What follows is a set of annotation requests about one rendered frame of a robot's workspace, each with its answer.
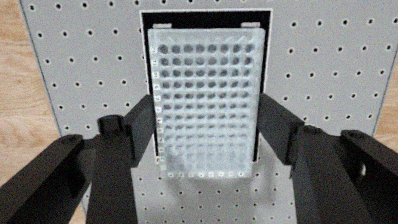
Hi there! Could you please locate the grey perforated base plate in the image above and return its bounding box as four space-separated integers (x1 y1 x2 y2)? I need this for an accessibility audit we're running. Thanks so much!
17 0 398 224

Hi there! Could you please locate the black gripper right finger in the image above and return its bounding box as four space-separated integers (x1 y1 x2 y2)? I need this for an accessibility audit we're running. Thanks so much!
256 93 398 224

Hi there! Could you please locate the black rectangular plate holder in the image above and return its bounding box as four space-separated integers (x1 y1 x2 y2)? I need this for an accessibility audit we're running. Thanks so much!
139 8 274 163

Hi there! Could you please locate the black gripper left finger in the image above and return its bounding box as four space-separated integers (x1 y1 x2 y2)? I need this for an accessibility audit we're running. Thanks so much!
0 94 156 224

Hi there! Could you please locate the clear well plate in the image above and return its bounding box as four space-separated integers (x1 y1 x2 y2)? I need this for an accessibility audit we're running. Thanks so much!
148 28 265 179

